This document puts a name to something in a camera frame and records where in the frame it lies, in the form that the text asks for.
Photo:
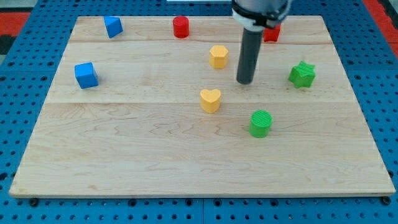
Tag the blue triangular prism block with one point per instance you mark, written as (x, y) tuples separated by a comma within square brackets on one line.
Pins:
[(113, 26)]

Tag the light wooden board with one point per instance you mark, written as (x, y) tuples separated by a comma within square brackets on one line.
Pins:
[(141, 133)]

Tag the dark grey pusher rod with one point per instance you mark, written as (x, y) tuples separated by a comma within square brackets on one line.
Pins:
[(250, 46)]

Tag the yellow heart block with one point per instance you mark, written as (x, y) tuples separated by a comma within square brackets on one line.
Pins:
[(210, 100)]

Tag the red star block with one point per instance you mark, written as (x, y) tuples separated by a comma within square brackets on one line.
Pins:
[(271, 34)]

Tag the green cylinder block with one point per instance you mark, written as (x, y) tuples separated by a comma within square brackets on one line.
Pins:
[(260, 123)]

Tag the green star block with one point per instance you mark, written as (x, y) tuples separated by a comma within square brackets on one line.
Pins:
[(302, 75)]

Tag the red cylinder block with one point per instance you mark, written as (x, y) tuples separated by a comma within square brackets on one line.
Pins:
[(181, 27)]

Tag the yellow hexagon block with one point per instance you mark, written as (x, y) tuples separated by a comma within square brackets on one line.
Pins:
[(218, 57)]

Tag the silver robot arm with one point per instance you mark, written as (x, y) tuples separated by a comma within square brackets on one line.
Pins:
[(255, 16)]

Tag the blue cube block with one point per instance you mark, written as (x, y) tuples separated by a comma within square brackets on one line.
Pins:
[(85, 75)]

